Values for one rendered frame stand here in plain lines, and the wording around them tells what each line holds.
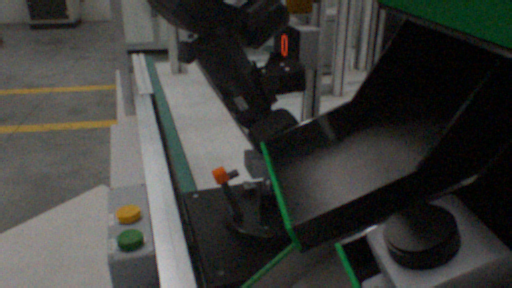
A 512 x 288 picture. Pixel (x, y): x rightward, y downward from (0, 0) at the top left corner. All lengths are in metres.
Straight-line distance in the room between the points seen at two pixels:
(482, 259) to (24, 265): 0.78
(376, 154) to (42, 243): 0.71
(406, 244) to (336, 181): 0.16
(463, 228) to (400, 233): 0.03
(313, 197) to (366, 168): 0.05
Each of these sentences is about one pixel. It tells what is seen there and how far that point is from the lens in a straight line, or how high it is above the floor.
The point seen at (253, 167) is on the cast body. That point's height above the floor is 1.08.
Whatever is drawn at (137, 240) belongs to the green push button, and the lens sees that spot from 0.67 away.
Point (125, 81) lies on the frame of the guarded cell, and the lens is 1.41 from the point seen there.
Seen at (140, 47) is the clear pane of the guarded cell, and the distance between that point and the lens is 1.91.
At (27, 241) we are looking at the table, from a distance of 0.93.
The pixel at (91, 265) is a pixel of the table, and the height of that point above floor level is 0.86.
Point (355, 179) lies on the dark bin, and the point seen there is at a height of 1.21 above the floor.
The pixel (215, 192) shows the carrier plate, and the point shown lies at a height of 0.97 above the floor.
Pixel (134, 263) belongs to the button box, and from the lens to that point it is 0.67.
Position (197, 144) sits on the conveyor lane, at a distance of 1.06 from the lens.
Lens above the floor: 1.38
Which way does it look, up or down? 26 degrees down
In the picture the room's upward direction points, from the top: straight up
